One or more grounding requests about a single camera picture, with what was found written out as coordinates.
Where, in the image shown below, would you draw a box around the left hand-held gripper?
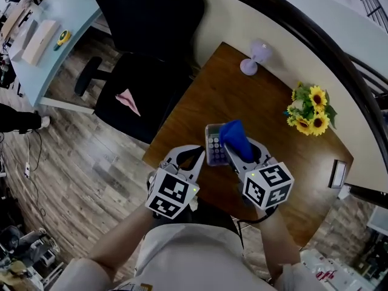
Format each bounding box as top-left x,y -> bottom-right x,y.
144,145 -> 207,221

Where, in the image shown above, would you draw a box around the long pale box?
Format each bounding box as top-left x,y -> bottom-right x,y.
21,19 -> 61,67

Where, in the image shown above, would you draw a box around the person's pale shirt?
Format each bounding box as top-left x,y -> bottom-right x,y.
51,222 -> 343,291

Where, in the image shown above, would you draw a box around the white cabinet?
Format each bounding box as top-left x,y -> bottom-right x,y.
366,204 -> 388,239

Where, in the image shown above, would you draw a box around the person's left forearm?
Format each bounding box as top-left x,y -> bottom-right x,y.
87,204 -> 158,280

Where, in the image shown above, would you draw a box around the black picture frame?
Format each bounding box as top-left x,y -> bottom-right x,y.
328,159 -> 348,189

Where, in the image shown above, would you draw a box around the light blue desk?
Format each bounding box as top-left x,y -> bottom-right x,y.
8,0 -> 102,115

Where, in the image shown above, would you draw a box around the blue cloth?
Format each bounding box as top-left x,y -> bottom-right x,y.
218,119 -> 254,163

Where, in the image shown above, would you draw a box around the person's right forearm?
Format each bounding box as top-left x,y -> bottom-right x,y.
254,207 -> 301,284

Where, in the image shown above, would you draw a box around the person's dark trousers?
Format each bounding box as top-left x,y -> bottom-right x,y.
178,201 -> 245,248

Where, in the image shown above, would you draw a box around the black office chair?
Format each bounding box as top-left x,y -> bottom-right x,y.
74,0 -> 206,145

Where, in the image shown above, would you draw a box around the cluttered equipment cart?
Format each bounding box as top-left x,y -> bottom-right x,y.
0,225 -> 61,284

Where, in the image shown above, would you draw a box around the white flat box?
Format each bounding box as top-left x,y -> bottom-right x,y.
8,19 -> 39,62

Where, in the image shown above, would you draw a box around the potted sunflower bouquet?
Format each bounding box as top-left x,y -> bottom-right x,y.
283,81 -> 338,137

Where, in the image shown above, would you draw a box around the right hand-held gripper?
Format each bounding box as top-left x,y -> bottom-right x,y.
223,136 -> 295,210

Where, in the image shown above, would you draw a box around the yellow tape measure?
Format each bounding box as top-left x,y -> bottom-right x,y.
53,30 -> 72,52

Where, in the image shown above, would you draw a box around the small lilac desk fan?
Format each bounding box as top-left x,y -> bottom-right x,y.
239,38 -> 273,75

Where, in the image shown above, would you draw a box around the pink cloth on chair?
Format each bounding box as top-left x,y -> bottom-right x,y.
115,89 -> 142,117

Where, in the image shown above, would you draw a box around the black machine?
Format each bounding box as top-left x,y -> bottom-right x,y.
354,238 -> 388,281

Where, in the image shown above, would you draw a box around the pile of clear plastic packets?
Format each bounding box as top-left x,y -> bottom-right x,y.
299,247 -> 364,291

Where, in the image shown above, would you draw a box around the lilac calculator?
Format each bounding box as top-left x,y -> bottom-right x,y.
205,122 -> 231,167

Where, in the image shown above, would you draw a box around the light wooden table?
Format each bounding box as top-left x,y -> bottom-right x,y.
0,0 -> 33,41

